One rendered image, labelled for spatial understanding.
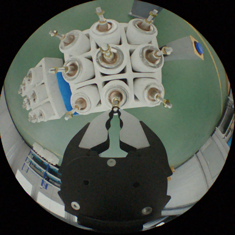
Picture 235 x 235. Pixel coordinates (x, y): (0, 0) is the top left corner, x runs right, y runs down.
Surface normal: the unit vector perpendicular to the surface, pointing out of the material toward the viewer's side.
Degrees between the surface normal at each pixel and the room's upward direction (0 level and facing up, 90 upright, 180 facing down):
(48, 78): 90
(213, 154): 90
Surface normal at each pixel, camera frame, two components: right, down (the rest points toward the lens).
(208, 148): -0.95, -0.26
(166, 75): -0.01, 0.53
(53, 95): 0.99, -0.09
